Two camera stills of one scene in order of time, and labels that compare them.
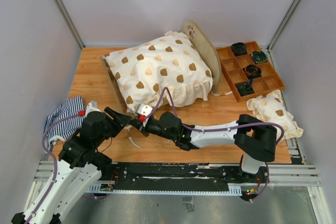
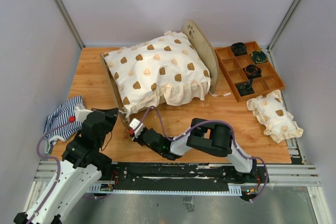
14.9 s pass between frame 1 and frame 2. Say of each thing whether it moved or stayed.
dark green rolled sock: stayed
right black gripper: moved
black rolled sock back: stayed
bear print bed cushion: stayed
